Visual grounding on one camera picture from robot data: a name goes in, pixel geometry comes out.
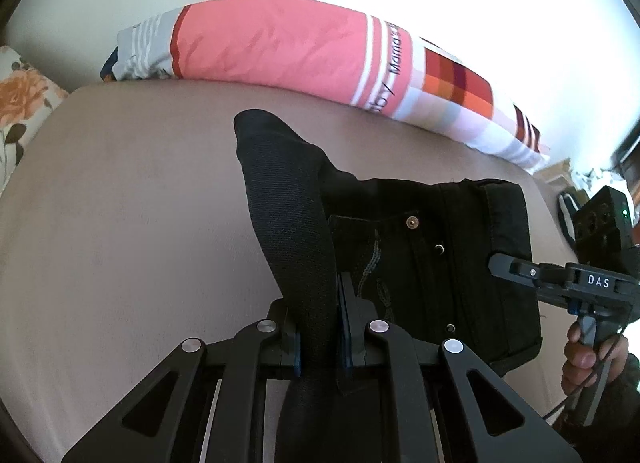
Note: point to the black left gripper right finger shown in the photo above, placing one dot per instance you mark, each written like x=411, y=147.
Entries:
x=440, y=402

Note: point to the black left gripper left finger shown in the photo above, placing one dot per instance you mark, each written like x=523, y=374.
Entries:
x=203, y=402

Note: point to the black denim pants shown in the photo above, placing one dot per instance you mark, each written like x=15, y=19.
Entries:
x=419, y=253

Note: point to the black sleeved right forearm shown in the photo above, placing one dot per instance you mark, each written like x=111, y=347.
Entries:
x=614, y=434

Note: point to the right hand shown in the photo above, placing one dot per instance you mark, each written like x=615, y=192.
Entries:
x=580, y=359

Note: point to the brown wooden furniture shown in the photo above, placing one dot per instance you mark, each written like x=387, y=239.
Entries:
x=625, y=159

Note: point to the beige mattress cover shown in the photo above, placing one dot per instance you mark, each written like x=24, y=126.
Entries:
x=125, y=230

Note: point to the pink striped long pillow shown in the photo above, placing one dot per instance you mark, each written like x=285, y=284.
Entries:
x=334, y=54

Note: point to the floral orange white pillow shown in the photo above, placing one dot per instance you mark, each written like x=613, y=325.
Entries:
x=27, y=99

